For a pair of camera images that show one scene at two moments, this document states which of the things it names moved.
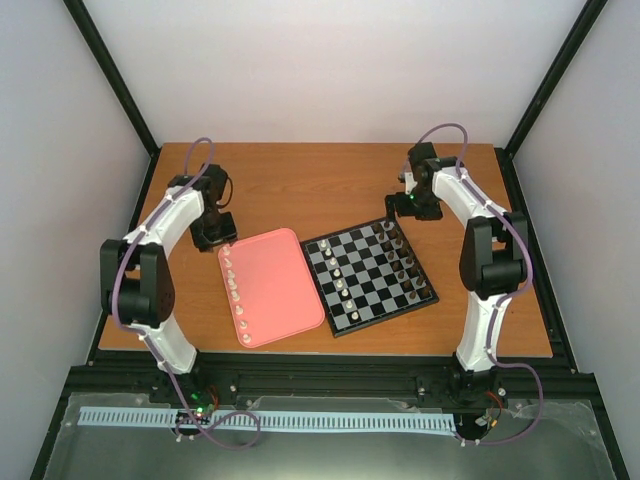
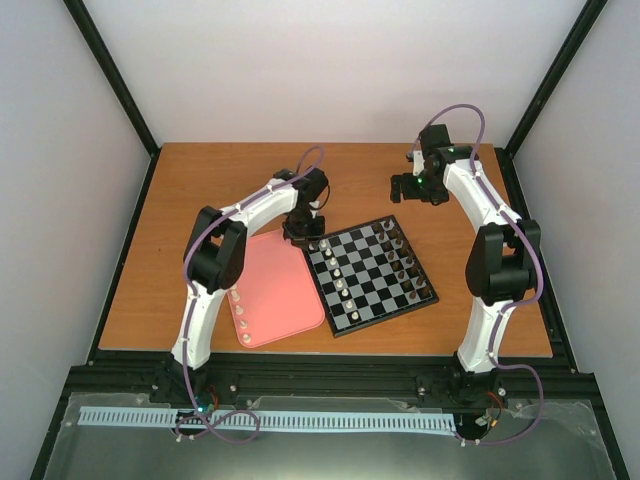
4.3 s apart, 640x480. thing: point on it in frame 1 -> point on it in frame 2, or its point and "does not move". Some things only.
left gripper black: x=206 y=245 -> x=301 y=241
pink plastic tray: x=269 y=288 does not move
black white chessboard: x=367 y=274 does not move
